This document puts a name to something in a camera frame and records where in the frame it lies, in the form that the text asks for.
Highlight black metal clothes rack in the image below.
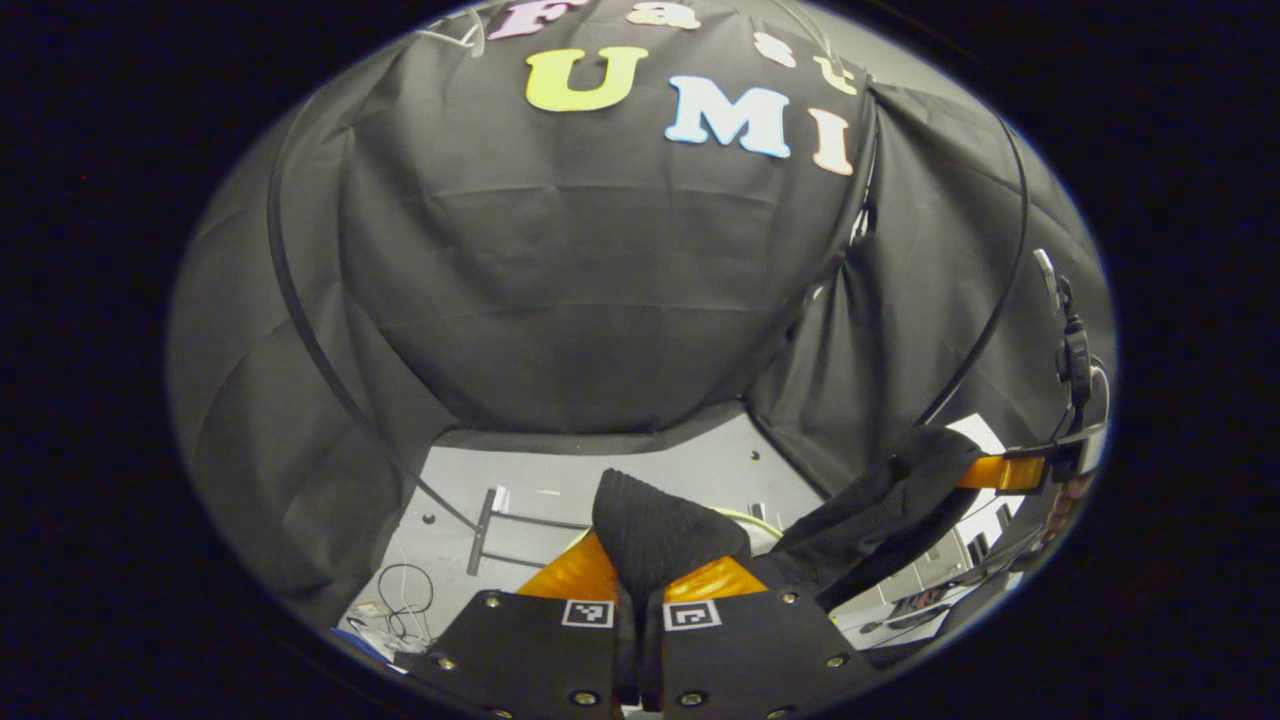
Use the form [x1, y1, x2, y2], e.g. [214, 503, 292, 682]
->
[265, 95, 1031, 579]

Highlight black knit garment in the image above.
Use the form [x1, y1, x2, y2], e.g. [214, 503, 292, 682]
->
[590, 425, 989, 616]

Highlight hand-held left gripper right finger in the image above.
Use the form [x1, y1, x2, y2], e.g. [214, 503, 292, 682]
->
[645, 555, 881, 720]

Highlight thin floor cables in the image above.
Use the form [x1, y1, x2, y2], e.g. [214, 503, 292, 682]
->
[372, 560, 438, 646]

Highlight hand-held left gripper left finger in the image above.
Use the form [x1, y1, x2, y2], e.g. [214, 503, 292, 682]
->
[405, 530, 641, 720]

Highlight beige laundry hamper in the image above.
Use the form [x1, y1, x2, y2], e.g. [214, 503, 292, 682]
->
[715, 506, 789, 557]

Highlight white cabinet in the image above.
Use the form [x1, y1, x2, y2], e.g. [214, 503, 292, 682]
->
[830, 490, 1026, 646]

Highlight black backdrop cloth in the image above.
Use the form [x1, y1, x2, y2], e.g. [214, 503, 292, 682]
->
[168, 0, 1116, 631]

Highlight white paper sheet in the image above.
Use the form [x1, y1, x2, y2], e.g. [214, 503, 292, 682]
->
[943, 413, 1009, 459]

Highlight blue floor object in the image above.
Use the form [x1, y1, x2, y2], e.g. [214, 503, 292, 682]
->
[333, 622, 401, 663]

